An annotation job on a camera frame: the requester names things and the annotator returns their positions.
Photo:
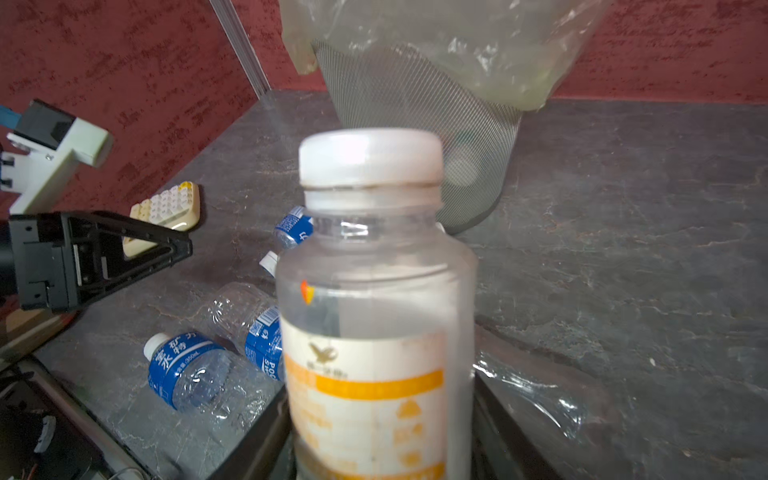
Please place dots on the yellow label white cap bottle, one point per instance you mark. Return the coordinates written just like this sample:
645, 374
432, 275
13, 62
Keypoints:
377, 313

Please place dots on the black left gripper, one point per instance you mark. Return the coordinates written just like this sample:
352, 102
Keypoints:
63, 263

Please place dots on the blue label bottle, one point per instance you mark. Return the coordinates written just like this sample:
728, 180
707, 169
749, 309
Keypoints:
195, 375
249, 319

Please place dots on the aluminium front rail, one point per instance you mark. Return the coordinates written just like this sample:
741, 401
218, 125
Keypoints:
46, 435

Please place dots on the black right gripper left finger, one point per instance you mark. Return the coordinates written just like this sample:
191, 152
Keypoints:
266, 451

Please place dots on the blue label bottle middle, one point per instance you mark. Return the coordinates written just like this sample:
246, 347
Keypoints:
249, 319

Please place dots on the clear green bin liner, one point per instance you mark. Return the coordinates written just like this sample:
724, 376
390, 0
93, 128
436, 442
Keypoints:
514, 53

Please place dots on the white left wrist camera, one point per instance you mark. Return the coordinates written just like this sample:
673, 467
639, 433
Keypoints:
51, 144

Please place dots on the aluminium left corner post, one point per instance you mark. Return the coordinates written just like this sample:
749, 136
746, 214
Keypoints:
237, 36

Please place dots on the beige calculator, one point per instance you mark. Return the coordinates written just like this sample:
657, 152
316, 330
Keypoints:
176, 208

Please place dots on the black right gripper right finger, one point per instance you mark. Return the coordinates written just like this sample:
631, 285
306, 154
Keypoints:
500, 448

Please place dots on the blue label bottle near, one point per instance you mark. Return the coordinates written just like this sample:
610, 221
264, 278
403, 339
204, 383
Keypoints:
195, 375

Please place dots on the red label bottle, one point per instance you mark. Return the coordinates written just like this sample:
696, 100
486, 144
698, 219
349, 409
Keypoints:
551, 402

